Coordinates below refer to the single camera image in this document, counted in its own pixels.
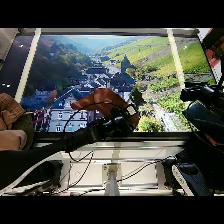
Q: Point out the brown garment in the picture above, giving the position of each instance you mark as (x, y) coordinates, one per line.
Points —
(9, 108)
(103, 98)

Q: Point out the dark green garment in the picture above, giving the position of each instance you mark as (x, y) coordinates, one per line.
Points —
(26, 128)

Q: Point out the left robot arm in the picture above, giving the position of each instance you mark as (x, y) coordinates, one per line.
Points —
(40, 156)

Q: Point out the silver frame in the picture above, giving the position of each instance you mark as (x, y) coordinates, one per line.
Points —
(112, 185)

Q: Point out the beige garment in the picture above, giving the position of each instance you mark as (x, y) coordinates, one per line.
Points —
(11, 139)

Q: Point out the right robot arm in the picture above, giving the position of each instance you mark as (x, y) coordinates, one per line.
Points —
(203, 120)

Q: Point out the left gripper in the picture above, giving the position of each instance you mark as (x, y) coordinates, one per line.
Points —
(122, 122)

